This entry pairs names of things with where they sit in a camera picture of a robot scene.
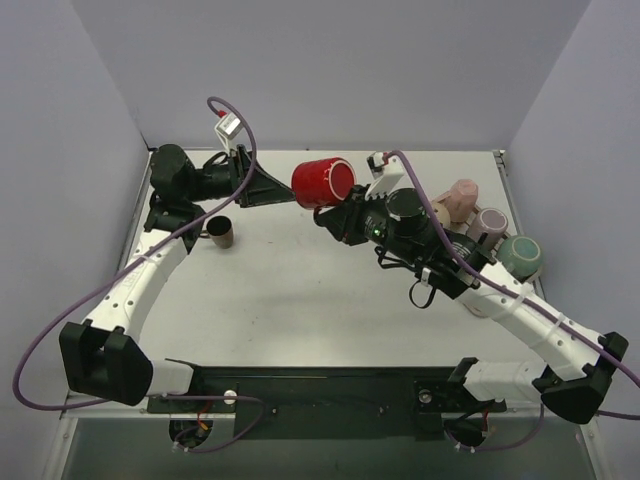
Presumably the dark brown mug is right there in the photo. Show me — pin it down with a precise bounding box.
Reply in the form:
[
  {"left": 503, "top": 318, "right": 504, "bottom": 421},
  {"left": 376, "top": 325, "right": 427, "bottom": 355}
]
[{"left": 200, "top": 215, "right": 234, "bottom": 249}]

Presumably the red mug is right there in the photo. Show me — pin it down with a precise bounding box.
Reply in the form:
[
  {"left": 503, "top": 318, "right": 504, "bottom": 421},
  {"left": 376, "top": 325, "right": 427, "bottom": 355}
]
[{"left": 291, "top": 157, "right": 356, "bottom": 210}]

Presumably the beige round mug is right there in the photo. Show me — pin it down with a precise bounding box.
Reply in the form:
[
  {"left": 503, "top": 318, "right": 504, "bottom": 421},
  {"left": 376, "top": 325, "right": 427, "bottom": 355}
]
[{"left": 431, "top": 202, "right": 451, "bottom": 229}]

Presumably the pink faceted mug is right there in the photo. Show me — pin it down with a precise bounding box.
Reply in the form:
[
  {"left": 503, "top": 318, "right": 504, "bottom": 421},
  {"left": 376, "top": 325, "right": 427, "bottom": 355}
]
[{"left": 438, "top": 179, "right": 479, "bottom": 223}]

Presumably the purple mug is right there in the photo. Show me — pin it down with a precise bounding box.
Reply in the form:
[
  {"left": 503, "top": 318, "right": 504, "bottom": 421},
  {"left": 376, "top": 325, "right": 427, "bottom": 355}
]
[{"left": 466, "top": 208, "right": 509, "bottom": 250}]

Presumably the green mug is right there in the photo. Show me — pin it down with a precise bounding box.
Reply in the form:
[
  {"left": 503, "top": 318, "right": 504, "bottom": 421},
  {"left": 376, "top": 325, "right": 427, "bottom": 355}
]
[{"left": 496, "top": 235, "right": 543, "bottom": 281}]

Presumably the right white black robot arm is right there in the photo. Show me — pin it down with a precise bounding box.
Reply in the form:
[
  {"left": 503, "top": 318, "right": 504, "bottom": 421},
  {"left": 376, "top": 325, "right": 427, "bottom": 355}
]
[{"left": 313, "top": 185, "right": 628, "bottom": 424}]

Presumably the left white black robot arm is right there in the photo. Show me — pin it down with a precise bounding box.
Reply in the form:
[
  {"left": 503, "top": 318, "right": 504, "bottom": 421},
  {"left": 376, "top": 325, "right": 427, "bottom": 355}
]
[{"left": 59, "top": 144, "right": 295, "bottom": 412}]

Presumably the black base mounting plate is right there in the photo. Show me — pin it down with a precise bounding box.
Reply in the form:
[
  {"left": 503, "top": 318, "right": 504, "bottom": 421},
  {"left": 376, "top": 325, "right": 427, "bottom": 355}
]
[{"left": 148, "top": 358, "right": 506, "bottom": 440}]

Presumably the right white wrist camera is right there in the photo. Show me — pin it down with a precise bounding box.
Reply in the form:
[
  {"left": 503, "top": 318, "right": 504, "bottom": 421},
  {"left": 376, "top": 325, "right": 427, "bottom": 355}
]
[{"left": 365, "top": 152, "right": 405, "bottom": 201}]

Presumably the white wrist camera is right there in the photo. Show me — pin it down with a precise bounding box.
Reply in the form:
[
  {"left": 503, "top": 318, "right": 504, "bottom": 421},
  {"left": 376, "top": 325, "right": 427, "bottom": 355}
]
[
  {"left": 214, "top": 110, "right": 243, "bottom": 153},
  {"left": 365, "top": 152, "right": 405, "bottom": 201}
]

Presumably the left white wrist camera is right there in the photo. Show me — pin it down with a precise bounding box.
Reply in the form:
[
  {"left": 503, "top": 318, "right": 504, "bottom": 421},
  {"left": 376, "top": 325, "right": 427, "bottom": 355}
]
[{"left": 214, "top": 110, "right": 243, "bottom": 153}]

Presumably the aluminium front rail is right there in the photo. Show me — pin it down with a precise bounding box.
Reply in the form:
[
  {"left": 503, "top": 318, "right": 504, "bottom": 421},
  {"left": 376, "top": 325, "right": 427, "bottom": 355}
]
[{"left": 60, "top": 384, "right": 599, "bottom": 420}]

